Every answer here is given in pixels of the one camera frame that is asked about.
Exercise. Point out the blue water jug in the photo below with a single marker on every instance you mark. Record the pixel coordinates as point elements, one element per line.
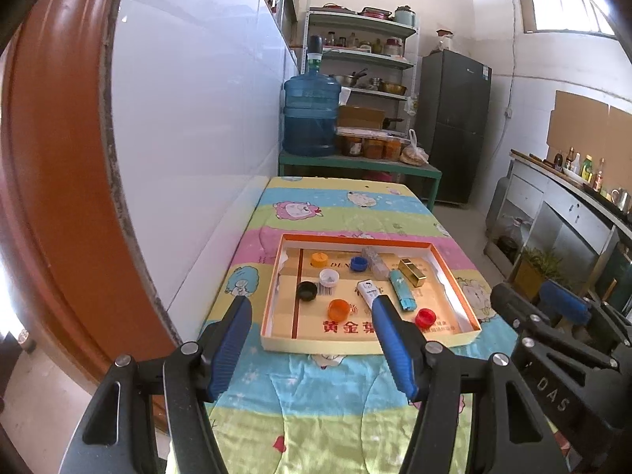
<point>311,107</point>

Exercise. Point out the blue bottle cap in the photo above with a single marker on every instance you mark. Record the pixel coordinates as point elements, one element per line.
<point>358,264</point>

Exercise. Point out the white kitchen cabinet counter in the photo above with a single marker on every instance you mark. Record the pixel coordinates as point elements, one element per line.
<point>537,206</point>

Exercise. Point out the gold rectangular box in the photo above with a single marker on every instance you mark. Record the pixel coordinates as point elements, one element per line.
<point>411,272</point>

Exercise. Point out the orange wooden door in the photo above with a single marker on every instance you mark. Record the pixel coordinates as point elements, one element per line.
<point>66,233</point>

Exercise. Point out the red bottle cap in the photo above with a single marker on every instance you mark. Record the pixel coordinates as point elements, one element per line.
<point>425,318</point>

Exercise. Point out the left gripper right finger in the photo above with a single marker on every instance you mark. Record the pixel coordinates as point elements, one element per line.
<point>509,432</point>

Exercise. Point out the white Hello Kitty box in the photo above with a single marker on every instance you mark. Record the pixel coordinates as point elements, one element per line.
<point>369,292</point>

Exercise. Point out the white plastic bag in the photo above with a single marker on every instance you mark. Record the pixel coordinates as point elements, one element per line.
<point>412,154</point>

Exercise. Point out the clear plastic packet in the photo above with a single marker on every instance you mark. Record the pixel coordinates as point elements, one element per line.
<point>378,267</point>

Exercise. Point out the green bench table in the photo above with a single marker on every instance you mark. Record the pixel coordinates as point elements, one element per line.
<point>426,172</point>

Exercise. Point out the dark green refrigerator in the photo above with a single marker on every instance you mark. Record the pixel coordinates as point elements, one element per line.
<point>453,104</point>

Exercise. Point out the white bottle cap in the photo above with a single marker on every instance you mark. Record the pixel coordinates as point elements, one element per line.
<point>328,278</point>

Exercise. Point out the black bottle cap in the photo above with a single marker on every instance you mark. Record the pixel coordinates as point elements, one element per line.
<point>306,291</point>

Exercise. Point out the brown cardboard box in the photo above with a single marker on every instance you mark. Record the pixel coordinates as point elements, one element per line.
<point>360,117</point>

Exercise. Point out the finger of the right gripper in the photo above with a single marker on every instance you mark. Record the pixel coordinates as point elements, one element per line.
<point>556,301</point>
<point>526,320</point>

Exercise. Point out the potted green plant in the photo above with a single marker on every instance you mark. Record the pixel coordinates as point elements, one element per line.
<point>535,267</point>

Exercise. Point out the white wall shelf unit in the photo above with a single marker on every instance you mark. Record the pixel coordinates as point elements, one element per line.
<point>373,53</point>

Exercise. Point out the orange-rimmed cardboard tray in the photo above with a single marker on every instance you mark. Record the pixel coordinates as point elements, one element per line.
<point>291,326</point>

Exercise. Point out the orange bottle cap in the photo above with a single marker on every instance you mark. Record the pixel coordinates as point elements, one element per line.
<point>338,310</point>

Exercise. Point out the teal lighter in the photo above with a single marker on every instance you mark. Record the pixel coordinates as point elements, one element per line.
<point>402,291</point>

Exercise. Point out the orange round cap with print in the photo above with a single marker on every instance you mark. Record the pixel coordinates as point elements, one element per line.
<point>319,259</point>

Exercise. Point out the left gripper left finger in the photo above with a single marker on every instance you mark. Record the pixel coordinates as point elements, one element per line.
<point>116,433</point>

